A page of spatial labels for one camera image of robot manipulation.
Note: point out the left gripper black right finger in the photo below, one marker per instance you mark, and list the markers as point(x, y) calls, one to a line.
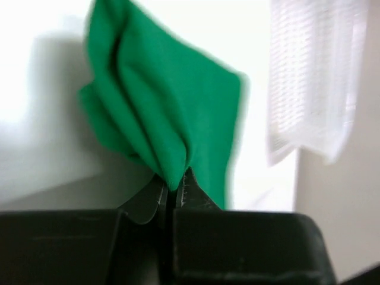
point(214, 246)

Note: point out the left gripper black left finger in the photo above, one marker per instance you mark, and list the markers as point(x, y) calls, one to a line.
point(108, 246)

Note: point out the green item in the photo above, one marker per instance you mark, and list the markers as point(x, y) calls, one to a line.
point(159, 101)

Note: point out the white plastic basket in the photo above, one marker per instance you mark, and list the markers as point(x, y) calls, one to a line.
point(316, 51)

